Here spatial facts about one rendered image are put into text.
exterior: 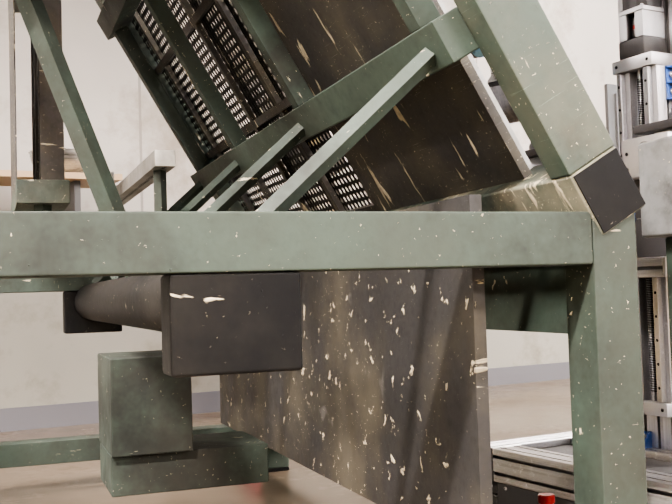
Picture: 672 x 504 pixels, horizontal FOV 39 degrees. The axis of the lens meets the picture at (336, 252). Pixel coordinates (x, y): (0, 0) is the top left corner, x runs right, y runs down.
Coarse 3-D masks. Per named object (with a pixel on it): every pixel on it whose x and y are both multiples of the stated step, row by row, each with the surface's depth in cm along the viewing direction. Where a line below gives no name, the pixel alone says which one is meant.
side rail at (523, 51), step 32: (480, 0) 155; (512, 0) 157; (480, 32) 158; (512, 32) 157; (544, 32) 159; (512, 64) 157; (544, 64) 159; (512, 96) 161; (544, 96) 158; (576, 96) 161; (544, 128) 158; (576, 128) 160; (544, 160) 163; (576, 160) 160
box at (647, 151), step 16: (640, 144) 178; (656, 144) 174; (640, 160) 178; (656, 160) 174; (640, 176) 178; (656, 176) 174; (640, 192) 178; (656, 192) 174; (656, 208) 174; (656, 224) 174
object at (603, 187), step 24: (600, 168) 161; (624, 168) 163; (480, 192) 192; (504, 192) 180; (528, 192) 173; (552, 192) 166; (576, 192) 160; (600, 192) 161; (624, 192) 163; (600, 216) 161; (624, 216) 162
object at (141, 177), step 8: (152, 152) 229; (160, 152) 226; (168, 152) 227; (144, 160) 241; (152, 160) 229; (160, 160) 226; (168, 160) 227; (136, 168) 254; (144, 168) 241; (152, 168) 229; (160, 168) 230; (168, 168) 230; (128, 176) 269; (136, 176) 254; (144, 176) 244; (152, 176) 244; (120, 184) 285; (128, 184) 269; (136, 184) 260; (144, 184) 261; (120, 192) 286; (128, 192) 279; (136, 192) 280; (128, 200) 302
